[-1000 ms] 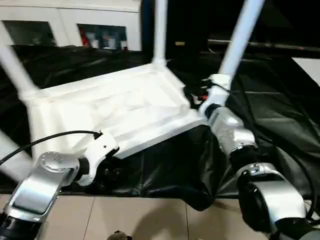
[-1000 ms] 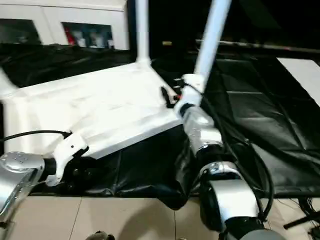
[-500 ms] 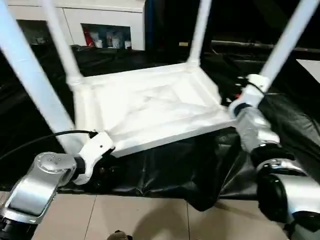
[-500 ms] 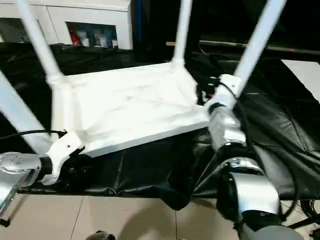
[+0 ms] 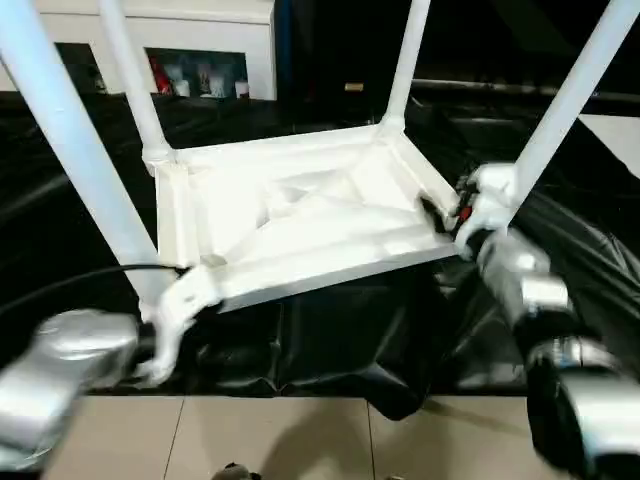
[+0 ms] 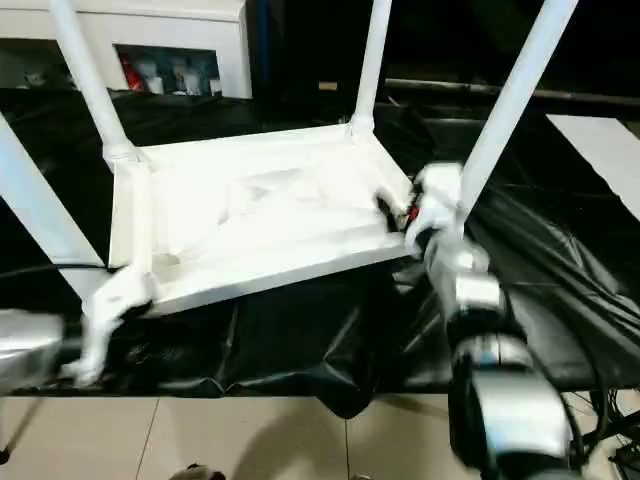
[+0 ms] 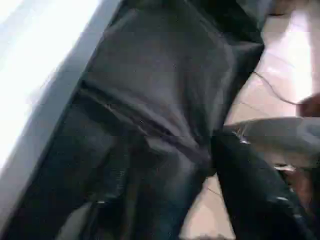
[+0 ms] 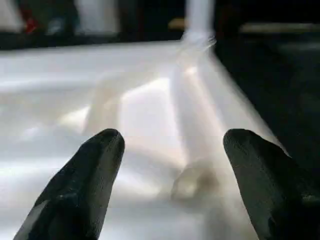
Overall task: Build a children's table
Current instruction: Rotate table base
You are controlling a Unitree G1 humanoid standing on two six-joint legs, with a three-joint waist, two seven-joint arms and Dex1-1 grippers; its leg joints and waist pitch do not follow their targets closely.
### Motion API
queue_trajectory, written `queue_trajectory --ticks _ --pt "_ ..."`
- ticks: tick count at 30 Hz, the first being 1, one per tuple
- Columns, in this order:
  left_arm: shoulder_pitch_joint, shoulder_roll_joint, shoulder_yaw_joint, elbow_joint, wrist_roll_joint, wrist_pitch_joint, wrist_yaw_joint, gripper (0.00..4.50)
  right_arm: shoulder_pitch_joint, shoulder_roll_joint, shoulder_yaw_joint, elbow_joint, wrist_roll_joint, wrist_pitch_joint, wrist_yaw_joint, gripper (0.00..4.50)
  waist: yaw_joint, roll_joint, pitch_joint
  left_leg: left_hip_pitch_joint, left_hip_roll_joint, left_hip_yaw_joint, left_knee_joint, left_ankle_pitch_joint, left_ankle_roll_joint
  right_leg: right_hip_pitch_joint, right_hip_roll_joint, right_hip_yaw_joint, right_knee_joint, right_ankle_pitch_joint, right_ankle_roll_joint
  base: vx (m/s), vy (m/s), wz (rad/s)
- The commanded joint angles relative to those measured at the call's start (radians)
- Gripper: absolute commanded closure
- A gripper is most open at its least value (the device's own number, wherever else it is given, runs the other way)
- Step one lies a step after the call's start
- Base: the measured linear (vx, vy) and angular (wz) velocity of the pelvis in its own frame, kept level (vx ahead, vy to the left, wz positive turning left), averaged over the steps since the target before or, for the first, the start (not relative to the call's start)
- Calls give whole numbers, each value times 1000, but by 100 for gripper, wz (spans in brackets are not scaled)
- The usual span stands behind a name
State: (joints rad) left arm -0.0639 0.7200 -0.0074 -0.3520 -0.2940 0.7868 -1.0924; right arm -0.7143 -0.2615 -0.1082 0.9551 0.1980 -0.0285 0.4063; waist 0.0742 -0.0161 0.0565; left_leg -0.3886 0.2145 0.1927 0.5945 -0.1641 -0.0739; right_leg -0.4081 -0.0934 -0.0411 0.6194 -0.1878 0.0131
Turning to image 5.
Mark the black work mat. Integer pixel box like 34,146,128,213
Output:
0,89,640,422

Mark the dark metal rail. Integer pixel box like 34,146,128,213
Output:
412,78,640,100

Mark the white flat board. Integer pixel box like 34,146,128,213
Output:
577,113,640,180

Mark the white glass-door cabinet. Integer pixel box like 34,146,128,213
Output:
0,0,279,102

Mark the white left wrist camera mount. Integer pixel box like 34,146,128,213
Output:
134,264,225,387

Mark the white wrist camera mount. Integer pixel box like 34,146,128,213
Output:
454,163,522,262
134,264,225,387

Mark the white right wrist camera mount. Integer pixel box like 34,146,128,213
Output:
454,163,522,262

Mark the red package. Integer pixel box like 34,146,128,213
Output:
151,58,171,95

